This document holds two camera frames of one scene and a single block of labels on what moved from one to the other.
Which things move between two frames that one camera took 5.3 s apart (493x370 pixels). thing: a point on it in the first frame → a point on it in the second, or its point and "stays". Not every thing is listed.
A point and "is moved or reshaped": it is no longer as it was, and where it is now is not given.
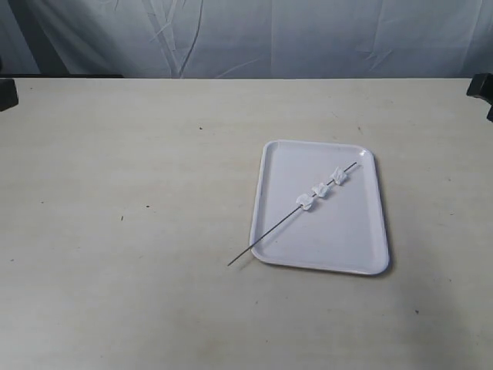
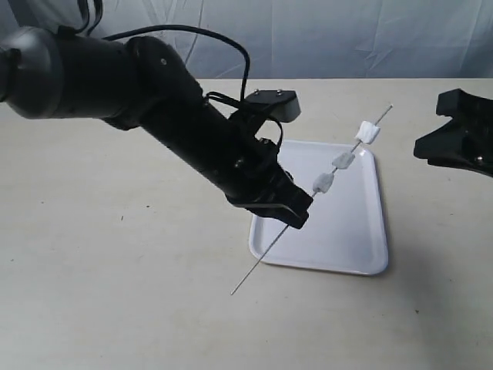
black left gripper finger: (8, 95) → (247, 172)
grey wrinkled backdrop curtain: (246, 38) stays
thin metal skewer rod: (281, 223) → (313, 198)
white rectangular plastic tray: (344, 232) stays
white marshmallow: (340, 176) → (367, 132)
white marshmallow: (323, 190) → (343, 160)
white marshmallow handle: (306, 201) is moved or reshaped
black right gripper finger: (481, 87) → (472, 116)
